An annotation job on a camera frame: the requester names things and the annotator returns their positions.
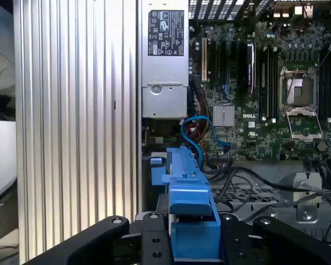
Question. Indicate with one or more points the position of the silver chipset heatsink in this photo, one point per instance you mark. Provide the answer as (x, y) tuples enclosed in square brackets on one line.
[(223, 116)]

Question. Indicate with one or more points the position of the white flat object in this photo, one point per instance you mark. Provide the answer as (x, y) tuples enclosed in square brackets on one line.
[(1, 160)]

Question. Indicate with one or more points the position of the green motherboard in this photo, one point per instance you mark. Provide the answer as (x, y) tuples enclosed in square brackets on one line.
[(264, 138)]

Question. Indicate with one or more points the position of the metal socket cover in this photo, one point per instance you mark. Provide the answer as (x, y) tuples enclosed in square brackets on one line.
[(304, 129)]

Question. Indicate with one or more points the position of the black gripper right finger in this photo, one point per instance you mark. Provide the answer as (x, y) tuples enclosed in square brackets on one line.
[(237, 243)]

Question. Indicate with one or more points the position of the CPU socket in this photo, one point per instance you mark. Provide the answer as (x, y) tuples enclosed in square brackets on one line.
[(298, 91)]

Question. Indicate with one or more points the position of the silver power supply unit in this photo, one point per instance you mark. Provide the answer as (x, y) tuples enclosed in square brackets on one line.
[(164, 96)]

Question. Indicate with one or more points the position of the metal disk bay cage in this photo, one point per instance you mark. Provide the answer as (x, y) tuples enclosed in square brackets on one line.
[(306, 218)]

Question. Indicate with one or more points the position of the black PC case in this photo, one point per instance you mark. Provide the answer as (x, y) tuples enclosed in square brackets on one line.
[(209, 8)]

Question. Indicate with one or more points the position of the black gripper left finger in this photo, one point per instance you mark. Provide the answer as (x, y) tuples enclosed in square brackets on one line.
[(149, 243)]

